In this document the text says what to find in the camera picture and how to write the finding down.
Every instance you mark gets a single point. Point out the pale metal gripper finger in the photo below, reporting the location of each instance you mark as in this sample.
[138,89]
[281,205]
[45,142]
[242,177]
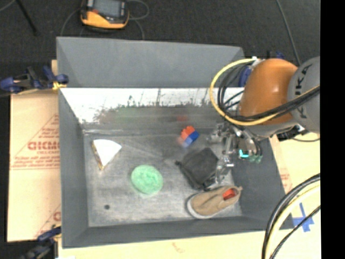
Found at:
[215,137]
[223,169]

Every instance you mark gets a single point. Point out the black square pouch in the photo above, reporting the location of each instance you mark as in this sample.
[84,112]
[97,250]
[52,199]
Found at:
[200,166]

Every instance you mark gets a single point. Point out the red and blue toy block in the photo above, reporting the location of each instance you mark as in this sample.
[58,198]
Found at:
[189,136]

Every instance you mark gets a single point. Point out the tan shoe with red lining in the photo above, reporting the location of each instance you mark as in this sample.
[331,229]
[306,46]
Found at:
[210,202]

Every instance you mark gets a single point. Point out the green round sponge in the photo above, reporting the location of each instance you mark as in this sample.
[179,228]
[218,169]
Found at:
[147,179]

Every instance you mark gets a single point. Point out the grey metal bin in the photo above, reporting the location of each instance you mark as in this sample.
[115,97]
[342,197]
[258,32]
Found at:
[151,71]

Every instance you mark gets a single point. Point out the white wedge-shaped block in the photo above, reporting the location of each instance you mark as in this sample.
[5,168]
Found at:
[107,149]

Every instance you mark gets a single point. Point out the brown cardboard board, red print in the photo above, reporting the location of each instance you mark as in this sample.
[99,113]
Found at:
[35,177]

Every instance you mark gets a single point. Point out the black cylinder on white bracket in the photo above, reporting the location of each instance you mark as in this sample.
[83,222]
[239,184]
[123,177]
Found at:
[288,136]

